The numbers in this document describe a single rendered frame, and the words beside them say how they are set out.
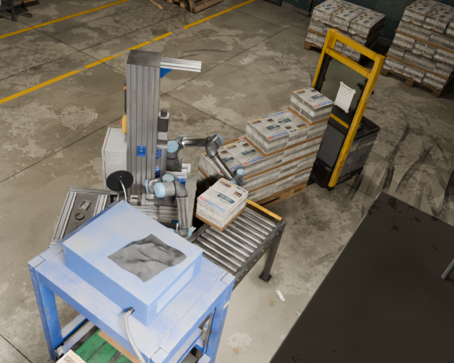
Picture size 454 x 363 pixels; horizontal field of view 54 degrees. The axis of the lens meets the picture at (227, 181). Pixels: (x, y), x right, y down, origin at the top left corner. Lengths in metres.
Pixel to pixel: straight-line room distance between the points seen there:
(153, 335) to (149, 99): 1.94
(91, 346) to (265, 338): 1.69
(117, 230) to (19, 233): 2.58
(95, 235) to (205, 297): 0.68
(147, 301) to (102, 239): 0.46
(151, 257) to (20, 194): 3.24
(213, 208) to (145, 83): 1.15
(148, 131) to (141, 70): 0.55
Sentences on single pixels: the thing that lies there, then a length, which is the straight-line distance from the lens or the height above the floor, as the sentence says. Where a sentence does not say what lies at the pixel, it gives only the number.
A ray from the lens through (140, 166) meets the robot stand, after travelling 4.08.
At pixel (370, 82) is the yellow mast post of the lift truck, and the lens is 5.04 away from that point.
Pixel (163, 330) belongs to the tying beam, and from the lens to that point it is 2.42.
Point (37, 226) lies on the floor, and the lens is 5.07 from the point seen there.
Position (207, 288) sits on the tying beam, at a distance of 2.58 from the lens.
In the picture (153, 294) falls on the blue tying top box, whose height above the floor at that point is 1.75.
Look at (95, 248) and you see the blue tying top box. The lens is 2.48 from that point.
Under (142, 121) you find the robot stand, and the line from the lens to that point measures 3.80.
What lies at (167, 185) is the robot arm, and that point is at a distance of 3.51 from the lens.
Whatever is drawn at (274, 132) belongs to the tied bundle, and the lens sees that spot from 4.72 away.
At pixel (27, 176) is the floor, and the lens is 5.69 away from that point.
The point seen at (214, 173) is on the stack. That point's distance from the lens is 4.51.
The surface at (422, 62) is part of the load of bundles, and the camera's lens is 9.04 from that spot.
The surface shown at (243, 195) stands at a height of 1.03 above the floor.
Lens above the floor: 3.63
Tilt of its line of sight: 40 degrees down
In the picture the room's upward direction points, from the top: 10 degrees clockwise
